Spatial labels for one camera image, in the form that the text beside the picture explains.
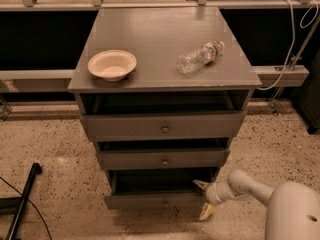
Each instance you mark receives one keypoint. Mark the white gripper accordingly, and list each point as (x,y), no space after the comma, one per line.
(212,193)

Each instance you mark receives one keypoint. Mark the grey bottom drawer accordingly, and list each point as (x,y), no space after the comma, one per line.
(152,188)

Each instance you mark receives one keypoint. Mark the grey drawer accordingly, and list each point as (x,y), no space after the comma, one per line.
(163,159)
(152,188)
(138,127)

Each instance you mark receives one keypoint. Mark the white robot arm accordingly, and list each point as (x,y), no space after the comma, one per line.
(293,209)

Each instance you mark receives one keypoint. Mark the grey middle drawer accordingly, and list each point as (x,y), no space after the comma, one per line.
(163,159)

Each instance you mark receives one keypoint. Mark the grey top drawer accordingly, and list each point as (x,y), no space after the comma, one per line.
(138,127)

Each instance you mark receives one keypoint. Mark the grey wooden drawer cabinet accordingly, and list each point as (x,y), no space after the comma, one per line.
(157,37)

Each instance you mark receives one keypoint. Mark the clear plastic water bottle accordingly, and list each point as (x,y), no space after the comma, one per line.
(197,58)

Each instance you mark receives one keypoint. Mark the dark cabinet at right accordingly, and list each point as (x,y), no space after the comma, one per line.
(307,101)

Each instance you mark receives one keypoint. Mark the white paper bowl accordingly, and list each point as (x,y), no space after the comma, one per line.
(112,65)

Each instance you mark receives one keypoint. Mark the black metal stand leg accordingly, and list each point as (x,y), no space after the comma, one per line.
(15,206)

